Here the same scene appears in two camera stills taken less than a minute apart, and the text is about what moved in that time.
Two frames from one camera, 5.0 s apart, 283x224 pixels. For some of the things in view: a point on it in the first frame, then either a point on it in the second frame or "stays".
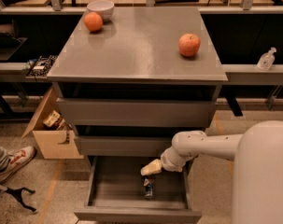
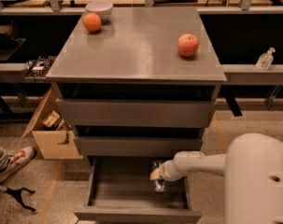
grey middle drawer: [124, 146] stays
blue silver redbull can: [148, 187] -> [160, 185]
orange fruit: [93, 21] stays
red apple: [189, 45] stays
